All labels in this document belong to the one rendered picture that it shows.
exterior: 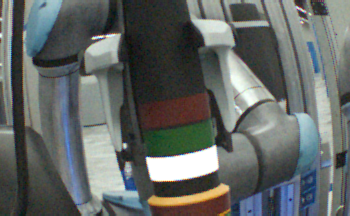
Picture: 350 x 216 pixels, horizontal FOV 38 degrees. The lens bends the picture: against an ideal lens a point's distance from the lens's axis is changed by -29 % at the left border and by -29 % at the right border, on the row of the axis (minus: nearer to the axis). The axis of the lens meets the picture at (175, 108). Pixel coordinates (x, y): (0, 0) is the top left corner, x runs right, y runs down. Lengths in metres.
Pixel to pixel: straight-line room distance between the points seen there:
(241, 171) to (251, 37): 0.53
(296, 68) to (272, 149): 0.57
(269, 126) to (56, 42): 0.35
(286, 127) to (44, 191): 0.34
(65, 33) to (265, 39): 0.41
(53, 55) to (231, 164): 0.36
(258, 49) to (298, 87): 0.14
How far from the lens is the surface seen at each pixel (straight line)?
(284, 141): 0.64
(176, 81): 0.31
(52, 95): 0.91
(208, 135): 0.32
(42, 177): 0.42
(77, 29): 0.87
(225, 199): 0.33
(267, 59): 1.10
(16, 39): 0.30
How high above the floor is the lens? 1.46
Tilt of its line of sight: 3 degrees down
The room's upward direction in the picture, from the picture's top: 10 degrees counter-clockwise
